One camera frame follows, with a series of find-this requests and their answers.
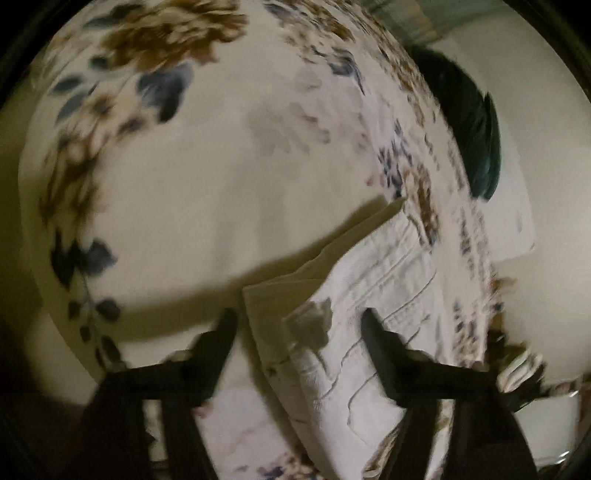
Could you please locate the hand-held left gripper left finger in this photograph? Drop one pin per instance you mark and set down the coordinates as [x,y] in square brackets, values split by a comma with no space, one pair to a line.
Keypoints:
[220,339]

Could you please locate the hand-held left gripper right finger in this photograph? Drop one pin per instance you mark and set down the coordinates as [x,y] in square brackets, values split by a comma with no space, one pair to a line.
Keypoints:
[379,344]

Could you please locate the white pants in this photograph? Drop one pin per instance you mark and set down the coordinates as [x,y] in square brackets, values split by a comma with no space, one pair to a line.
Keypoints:
[369,300]

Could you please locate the white pillow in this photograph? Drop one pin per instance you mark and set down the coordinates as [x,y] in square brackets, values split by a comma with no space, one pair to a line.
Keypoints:
[503,221]

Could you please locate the floral bed sheet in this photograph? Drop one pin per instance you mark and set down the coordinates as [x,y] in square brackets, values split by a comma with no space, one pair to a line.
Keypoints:
[221,161]

